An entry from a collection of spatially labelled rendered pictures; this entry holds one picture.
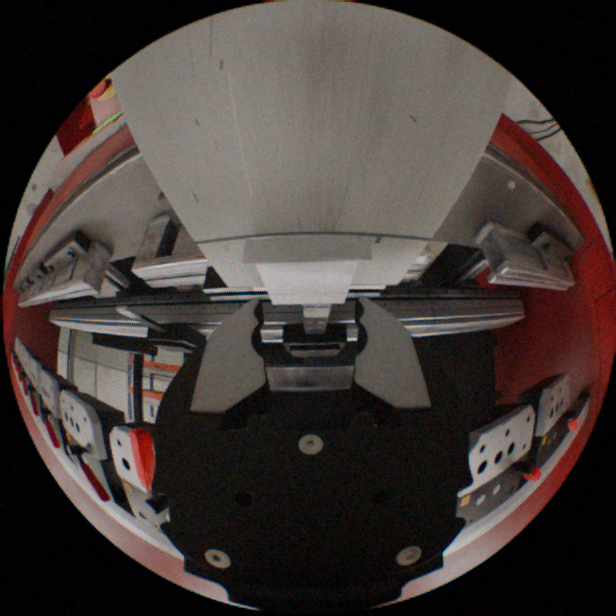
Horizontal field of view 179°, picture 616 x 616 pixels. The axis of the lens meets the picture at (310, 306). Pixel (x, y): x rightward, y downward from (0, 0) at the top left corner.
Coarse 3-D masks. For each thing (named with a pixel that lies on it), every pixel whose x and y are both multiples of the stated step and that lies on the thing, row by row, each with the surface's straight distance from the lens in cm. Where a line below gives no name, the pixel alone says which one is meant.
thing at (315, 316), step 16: (304, 304) 27; (320, 304) 27; (304, 320) 32; (320, 320) 32; (288, 336) 41; (304, 336) 41; (320, 336) 41; (336, 336) 41; (304, 352) 43; (320, 352) 43; (336, 352) 44
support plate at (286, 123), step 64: (320, 0) 10; (128, 64) 12; (192, 64) 11; (256, 64) 10; (320, 64) 10; (384, 64) 10; (448, 64) 11; (192, 128) 11; (256, 128) 11; (320, 128) 10; (384, 128) 11; (448, 128) 12; (192, 192) 14; (256, 192) 13; (320, 192) 13; (384, 192) 13; (448, 192) 15; (384, 256) 19
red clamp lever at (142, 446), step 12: (132, 432) 21; (144, 432) 22; (132, 444) 22; (144, 444) 21; (144, 456) 22; (144, 468) 22; (144, 480) 23; (144, 504) 25; (156, 504) 25; (168, 504) 26
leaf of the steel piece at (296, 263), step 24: (264, 240) 15; (288, 240) 15; (312, 240) 15; (336, 240) 15; (360, 240) 15; (264, 264) 19; (288, 264) 18; (312, 264) 18; (336, 264) 19; (288, 288) 23; (312, 288) 23; (336, 288) 23
